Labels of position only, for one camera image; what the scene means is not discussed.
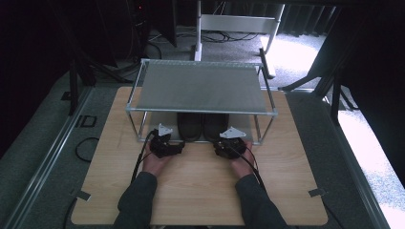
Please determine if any black metal stand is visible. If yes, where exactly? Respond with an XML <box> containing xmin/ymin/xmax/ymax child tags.
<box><xmin>68</xmin><ymin>59</ymin><xmax>97</xmax><ymax>117</ymax></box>
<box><xmin>278</xmin><ymin>72</ymin><xmax>361</xmax><ymax>126</ymax></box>

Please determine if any white metal desk frame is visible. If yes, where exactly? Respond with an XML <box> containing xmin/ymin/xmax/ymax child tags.
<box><xmin>192</xmin><ymin>0</ymin><xmax>287</xmax><ymax>80</ymax></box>

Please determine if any black floor tape marking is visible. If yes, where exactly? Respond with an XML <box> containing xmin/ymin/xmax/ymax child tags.
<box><xmin>75</xmin><ymin>114</ymin><xmax>98</xmax><ymax>129</ymax></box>

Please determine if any grey tape piece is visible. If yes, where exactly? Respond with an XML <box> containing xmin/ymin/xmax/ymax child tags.
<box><xmin>308</xmin><ymin>187</ymin><xmax>329</xmax><ymax>198</ymax></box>
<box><xmin>75</xmin><ymin>189</ymin><xmax>93</xmax><ymax>202</ymax></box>

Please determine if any person's left hand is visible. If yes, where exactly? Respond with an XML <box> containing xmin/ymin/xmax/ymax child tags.
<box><xmin>141</xmin><ymin>149</ymin><xmax>176</xmax><ymax>177</ymax></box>

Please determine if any grey metal shoe rack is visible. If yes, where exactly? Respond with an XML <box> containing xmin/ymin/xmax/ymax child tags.
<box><xmin>124</xmin><ymin>57</ymin><xmax>279</xmax><ymax>146</ymax></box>

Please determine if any person's right hand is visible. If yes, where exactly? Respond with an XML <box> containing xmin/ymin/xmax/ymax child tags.
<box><xmin>228</xmin><ymin>140</ymin><xmax>256</xmax><ymax>179</ymax></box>

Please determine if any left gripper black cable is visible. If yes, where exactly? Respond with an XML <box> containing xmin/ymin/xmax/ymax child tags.
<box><xmin>130</xmin><ymin>129</ymin><xmax>158</xmax><ymax>184</ymax></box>

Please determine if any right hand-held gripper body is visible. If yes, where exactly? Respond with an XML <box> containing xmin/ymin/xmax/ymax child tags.
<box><xmin>219</xmin><ymin>126</ymin><xmax>248</xmax><ymax>160</ymax></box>

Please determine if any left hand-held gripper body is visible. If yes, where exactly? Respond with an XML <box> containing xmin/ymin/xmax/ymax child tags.
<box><xmin>149</xmin><ymin>122</ymin><xmax>180</xmax><ymax>159</ymax></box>

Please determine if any black slipper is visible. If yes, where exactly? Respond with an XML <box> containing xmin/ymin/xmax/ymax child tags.
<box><xmin>177</xmin><ymin>112</ymin><xmax>204</xmax><ymax>143</ymax></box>
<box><xmin>202</xmin><ymin>113</ymin><xmax>230</xmax><ymax>143</ymax></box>

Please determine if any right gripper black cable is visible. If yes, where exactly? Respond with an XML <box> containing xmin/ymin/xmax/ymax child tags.
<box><xmin>236</xmin><ymin>148</ymin><xmax>267</xmax><ymax>193</ymax></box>

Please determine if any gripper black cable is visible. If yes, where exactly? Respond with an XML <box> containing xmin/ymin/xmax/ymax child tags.
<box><xmin>236</xmin><ymin>148</ymin><xmax>267</xmax><ymax>193</ymax></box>
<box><xmin>130</xmin><ymin>129</ymin><xmax>158</xmax><ymax>184</ymax></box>

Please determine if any aluminium floor rail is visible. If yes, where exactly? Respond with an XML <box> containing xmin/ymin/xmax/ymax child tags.
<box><xmin>0</xmin><ymin>86</ymin><xmax>94</xmax><ymax>229</ymax></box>

